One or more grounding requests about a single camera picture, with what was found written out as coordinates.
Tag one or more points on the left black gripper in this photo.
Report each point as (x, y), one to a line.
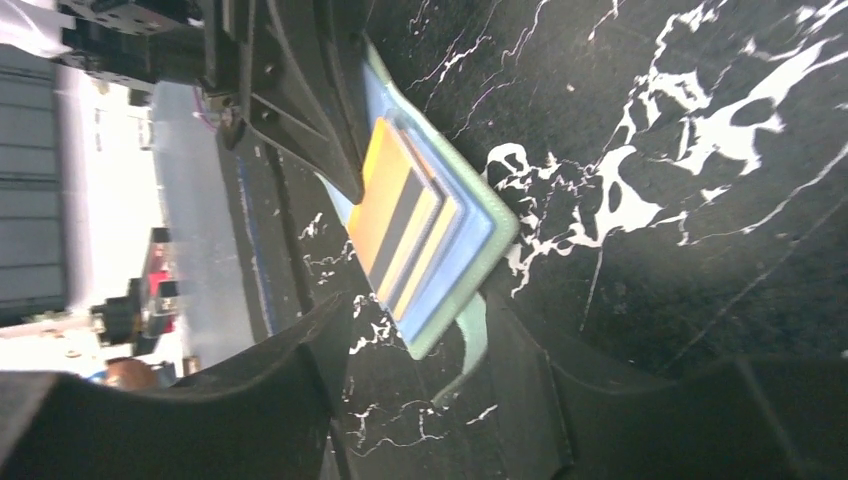
(302, 83)

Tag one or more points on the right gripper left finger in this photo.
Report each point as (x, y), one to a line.
(264, 413)

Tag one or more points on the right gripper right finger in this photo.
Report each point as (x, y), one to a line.
(577, 414)

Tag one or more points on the brown credit card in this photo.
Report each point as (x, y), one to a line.
(385, 170)

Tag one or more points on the green card holder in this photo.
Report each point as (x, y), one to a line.
(468, 252)

